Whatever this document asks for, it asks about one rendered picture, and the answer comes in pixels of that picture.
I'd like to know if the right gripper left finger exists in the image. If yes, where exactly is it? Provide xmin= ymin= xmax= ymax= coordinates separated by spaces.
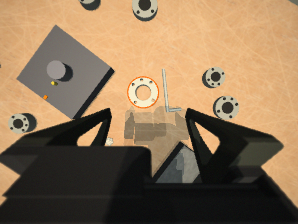
xmin=12 ymin=108 xmax=112 ymax=146

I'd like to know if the grey round flange with orange rim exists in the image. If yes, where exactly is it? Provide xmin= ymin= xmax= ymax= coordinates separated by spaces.
xmin=127 ymin=76 xmax=159 ymax=108

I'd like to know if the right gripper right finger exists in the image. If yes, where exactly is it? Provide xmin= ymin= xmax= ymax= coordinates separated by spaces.
xmin=185 ymin=108 xmax=284 ymax=183

